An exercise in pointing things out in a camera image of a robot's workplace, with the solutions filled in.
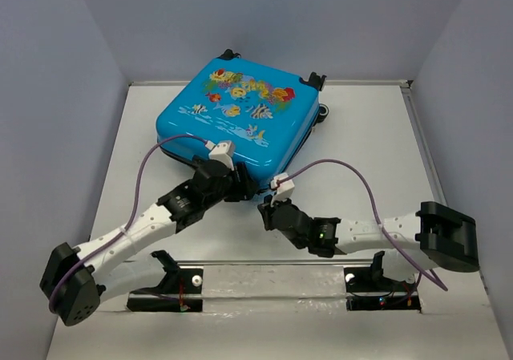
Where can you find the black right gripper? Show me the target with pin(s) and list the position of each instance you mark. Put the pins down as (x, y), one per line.
(267, 210)

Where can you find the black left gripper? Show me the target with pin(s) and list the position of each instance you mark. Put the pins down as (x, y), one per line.
(245, 188)

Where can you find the blue hard-shell suitcase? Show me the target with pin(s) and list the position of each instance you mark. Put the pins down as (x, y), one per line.
(267, 113)

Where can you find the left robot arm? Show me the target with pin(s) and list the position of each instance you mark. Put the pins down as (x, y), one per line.
(78, 279)

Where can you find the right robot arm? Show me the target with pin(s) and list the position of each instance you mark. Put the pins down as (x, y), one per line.
(433, 237)

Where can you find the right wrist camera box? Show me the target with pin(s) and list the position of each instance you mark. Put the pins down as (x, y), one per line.
(282, 187)

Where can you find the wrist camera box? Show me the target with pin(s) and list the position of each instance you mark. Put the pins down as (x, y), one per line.
(222, 152)
(282, 187)

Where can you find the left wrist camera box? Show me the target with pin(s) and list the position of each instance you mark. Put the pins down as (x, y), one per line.
(222, 152)

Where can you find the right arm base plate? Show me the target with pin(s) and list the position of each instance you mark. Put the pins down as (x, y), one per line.
(368, 290)

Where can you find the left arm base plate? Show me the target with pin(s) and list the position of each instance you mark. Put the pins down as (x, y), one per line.
(179, 291)

